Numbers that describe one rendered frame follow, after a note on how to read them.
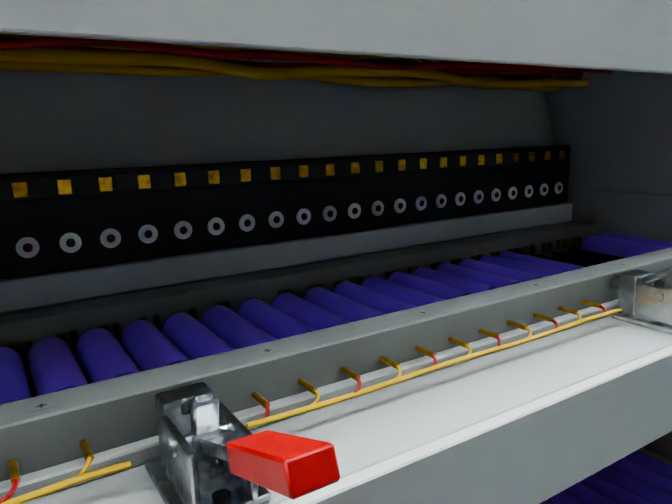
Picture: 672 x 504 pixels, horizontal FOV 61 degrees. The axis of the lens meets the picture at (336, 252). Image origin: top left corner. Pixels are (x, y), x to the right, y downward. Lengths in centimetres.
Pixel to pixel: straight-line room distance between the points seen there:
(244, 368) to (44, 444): 7
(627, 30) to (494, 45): 10
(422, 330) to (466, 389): 3
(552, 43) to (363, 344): 17
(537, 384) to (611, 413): 4
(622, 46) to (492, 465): 23
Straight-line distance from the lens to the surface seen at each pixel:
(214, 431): 18
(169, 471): 20
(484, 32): 28
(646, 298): 36
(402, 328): 26
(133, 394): 21
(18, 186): 33
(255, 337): 26
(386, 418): 23
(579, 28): 33
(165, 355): 25
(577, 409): 27
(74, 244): 34
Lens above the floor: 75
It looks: 2 degrees up
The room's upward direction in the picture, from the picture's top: 10 degrees counter-clockwise
